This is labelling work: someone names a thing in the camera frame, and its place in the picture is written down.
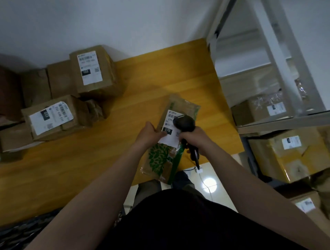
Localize small labelled cardboard box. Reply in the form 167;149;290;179
289;191;330;238

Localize person's dark trousers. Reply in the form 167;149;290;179
133;171;205;207

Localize person's right hand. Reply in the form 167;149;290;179
179;126;217;158

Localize labelled cardboard box with film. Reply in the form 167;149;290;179
231;95;295;127

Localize white metal shelf rack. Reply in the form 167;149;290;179
206;0;330;135

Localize person's left forearm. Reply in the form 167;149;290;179
24;140;155;250

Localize small taped brown parcel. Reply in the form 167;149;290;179
85;99;107;121

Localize flat cardboard box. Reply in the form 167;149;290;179
0;122;45;162

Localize dark brown box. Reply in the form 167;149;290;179
0;66;25;122

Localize plain cardboard box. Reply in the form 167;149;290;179
21;68;52;107
46;60;80;99

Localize black barcode scanner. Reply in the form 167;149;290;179
173;115;201;171

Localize person's right forearm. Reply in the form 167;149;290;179
197;148;330;250

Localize large pale cardboard box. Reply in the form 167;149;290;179
219;64;282;108

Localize wide labelled cardboard box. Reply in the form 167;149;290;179
21;95;91;142

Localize yellow taped cardboard box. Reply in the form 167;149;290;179
247;127;330;184

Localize person's left hand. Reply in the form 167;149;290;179
134;121;168;151

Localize person's black shirt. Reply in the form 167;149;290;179
97;189;303;250

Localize tall labelled cardboard box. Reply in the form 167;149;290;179
69;45;122;95

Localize dark patterned mat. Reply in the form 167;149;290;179
0;208;63;250

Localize brown parcel with green leaves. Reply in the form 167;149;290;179
140;94;201;185

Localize white scanner cable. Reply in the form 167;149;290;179
183;166;215;202

